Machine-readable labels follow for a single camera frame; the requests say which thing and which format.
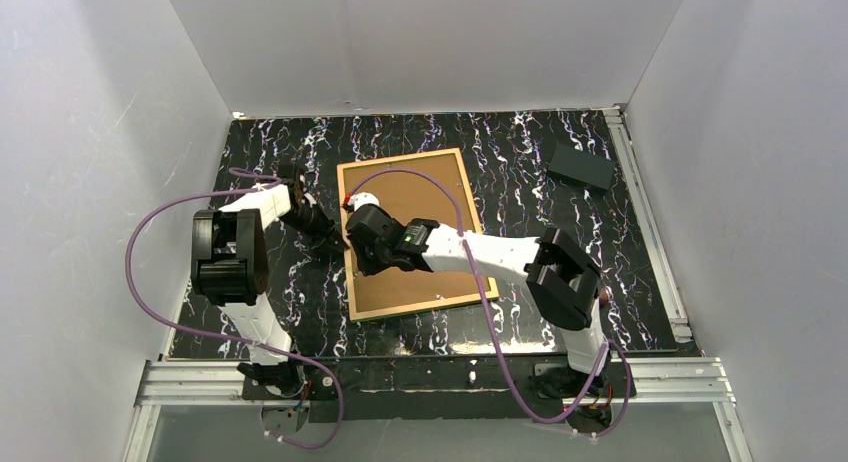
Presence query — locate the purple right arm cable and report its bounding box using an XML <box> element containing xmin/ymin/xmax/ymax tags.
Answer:
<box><xmin>344</xmin><ymin>168</ymin><xmax>632</xmax><ymax>439</ymax></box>

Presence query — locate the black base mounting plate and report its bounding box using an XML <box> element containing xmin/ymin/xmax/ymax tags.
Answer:
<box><xmin>241</xmin><ymin>352</ymin><xmax>637</xmax><ymax>424</ymax></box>

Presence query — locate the aluminium rail frame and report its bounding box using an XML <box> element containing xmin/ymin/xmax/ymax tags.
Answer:
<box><xmin>125</xmin><ymin>107</ymin><xmax>751</xmax><ymax>461</ymax></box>

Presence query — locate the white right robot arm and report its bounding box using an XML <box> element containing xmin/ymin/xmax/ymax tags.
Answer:
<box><xmin>345</xmin><ymin>203</ymin><xmax>608</xmax><ymax>376</ymax></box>

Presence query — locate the black rectangular box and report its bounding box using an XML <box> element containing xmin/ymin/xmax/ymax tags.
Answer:
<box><xmin>546</xmin><ymin>144</ymin><xmax>615</xmax><ymax>193</ymax></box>

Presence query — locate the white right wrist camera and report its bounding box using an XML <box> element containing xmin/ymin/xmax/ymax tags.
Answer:
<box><xmin>341</xmin><ymin>192</ymin><xmax>380</xmax><ymax>214</ymax></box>

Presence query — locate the green wooden photo frame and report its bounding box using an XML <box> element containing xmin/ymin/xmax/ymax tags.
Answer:
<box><xmin>336</xmin><ymin>148</ymin><xmax>482</xmax><ymax>322</ymax></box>

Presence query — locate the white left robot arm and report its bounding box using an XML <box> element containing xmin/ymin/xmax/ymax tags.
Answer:
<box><xmin>190</xmin><ymin>164</ymin><xmax>348</xmax><ymax>352</ymax></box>

